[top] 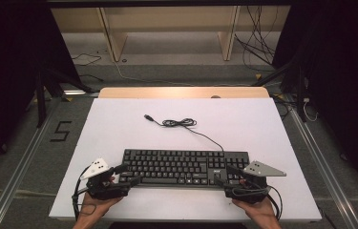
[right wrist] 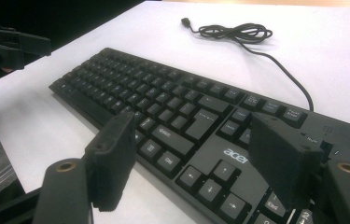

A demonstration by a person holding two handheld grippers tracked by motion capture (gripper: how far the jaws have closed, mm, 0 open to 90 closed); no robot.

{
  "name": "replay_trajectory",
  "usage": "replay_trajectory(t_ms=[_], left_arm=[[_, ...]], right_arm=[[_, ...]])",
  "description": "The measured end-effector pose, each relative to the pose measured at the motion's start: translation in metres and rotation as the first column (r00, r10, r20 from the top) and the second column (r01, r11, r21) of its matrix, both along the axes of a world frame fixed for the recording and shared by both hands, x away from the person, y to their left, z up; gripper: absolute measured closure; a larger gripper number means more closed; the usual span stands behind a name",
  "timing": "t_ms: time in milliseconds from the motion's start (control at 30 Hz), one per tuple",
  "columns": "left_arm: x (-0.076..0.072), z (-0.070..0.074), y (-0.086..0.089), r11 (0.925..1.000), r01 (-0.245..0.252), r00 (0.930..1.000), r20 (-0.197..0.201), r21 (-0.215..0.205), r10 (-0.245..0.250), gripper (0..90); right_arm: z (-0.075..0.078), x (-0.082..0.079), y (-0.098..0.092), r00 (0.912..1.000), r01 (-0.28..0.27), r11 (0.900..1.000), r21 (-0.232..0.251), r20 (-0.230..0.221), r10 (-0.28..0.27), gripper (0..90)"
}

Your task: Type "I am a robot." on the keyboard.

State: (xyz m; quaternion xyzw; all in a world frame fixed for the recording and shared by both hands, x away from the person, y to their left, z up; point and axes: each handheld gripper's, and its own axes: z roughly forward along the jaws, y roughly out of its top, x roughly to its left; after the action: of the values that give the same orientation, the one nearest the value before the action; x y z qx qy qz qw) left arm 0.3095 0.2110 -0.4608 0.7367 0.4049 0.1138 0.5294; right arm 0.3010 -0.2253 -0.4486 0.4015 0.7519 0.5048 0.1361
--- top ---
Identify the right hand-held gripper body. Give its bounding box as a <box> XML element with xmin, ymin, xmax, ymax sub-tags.
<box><xmin>223</xmin><ymin>160</ymin><xmax>287</xmax><ymax>205</ymax></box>

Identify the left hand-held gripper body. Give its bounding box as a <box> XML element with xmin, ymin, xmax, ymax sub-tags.
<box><xmin>80</xmin><ymin>157</ymin><xmax>132</xmax><ymax>201</ymax></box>

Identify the black computer keyboard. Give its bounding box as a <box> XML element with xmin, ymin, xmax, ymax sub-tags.
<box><xmin>117</xmin><ymin>148</ymin><xmax>251</xmax><ymax>189</ymax></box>

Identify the person's left hand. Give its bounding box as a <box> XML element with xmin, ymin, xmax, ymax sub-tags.
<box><xmin>81</xmin><ymin>192</ymin><xmax>124</xmax><ymax>221</ymax></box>

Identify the person's right hand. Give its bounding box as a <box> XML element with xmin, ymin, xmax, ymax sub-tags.
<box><xmin>231</xmin><ymin>197</ymin><xmax>278</xmax><ymax>223</ymax></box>

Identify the white table board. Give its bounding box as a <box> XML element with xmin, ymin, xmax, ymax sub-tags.
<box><xmin>48</xmin><ymin>97</ymin><xmax>324</xmax><ymax>223</ymax></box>

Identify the wooden table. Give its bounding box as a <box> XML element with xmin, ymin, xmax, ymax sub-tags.
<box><xmin>97</xmin><ymin>86</ymin><xmax>270</xmax><ymax>99</ymax></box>

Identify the black metal stand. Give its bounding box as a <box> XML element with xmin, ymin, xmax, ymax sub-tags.
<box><xmin>33</xmin><ymin>66</ymin><xmax>96</xmax><ymax>129</ymax></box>
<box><xmin>251</xmin><ymin>56</ymin><xmax>310</xmax><ymax>124</ymax></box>

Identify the black curtain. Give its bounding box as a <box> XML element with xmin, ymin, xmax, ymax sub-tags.
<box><xmin>271</xmin><ymin>0</ymin><xmax>358</xmax><ymax>208</ymax></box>
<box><xmin>0</xmin><ymin>0</ymin><xmax>83</xmax><ymax>186</ymax></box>

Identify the beige wooden shelf unit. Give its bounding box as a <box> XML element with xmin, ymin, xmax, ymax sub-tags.
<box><xmin>51</xmin><ymin>5</ymin><xmax>292</xmax><ymax>63</ymax></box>

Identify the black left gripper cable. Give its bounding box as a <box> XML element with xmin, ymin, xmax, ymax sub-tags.
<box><xmin>71</xmin><ymin>166</ymin><xmax>97</xmax><ymax>221</ymax></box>

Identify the black keyboard cable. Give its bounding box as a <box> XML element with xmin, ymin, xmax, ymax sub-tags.
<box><xmin>143</xmin><ymin>114</ymin><xmax>225</xmax><ymax>153</ymax></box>

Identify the aluminium floor rail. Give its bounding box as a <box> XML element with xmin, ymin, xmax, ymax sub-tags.
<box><xmin>0</xmin><ymin>97</ymin><xmax>64</xmax><ymax>229</ymax></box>
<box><xmin>285</xmin><ymin>97</ymin><xmax>358</xmax><ymax>229</ymax></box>

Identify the short white cable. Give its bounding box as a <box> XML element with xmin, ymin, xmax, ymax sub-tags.
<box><xmin>302</xmin><ymin>96</ymin><xmax>320</xmax><ymax>123</ymax></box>

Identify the thin black floor cable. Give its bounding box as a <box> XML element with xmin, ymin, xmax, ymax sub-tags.
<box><xmin>71</xmin><ymin>52</ymin><xmax>103</xmax><ymax>68</ymax></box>

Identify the bundle of black floor cables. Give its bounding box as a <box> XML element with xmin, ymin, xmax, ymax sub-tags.
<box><xmin>233</xmin><ymin>5</ymin><xmax>284</xmax><ymax>73</ymax></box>

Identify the black frame bar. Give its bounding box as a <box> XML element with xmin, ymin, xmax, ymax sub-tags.
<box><xmin>45</xmin><ymin>0</ymin><xmax>296</xmax><ymax>9</ymax></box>

